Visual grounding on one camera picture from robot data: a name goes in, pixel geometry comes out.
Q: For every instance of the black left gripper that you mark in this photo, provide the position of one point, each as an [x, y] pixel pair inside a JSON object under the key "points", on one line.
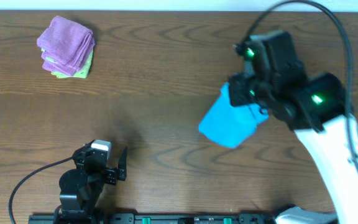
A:
{"points": [[111, 173]]}

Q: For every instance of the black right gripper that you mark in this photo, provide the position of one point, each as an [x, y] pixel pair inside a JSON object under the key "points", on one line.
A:
{"points": [[234, 83]]}

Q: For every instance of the blue cloth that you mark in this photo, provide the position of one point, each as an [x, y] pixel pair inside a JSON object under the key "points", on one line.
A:
{"points": [[230, 126]]}

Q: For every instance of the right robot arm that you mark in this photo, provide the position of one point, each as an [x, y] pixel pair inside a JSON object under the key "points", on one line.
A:
{"points": [[313, 108]]}

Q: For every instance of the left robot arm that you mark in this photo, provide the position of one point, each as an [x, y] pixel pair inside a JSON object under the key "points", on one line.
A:
{"points": [[81, 187]]}

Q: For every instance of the folded green cloth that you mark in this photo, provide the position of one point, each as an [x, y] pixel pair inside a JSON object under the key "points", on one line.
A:
{"points": [[82, 71]]}

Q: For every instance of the folded purple cloth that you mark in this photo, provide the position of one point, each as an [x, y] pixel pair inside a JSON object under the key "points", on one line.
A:
{"points": [[66, 46]]}

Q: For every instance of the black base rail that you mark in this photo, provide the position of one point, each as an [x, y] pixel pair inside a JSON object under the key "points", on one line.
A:
{"points": [[130, 218]]}

